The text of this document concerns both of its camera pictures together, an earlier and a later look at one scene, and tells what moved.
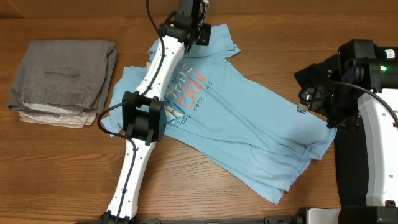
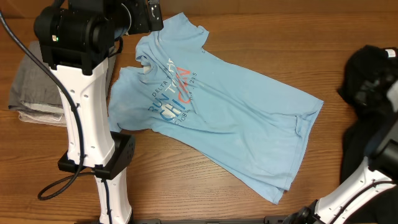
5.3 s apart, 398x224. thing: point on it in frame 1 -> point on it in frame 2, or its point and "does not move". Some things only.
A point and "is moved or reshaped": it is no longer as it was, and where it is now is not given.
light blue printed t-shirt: (231, 117) is moved or reshaped
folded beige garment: (57, 120) does not move
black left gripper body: (202, 34) -> (139, 20)
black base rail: (260, 219) does not move
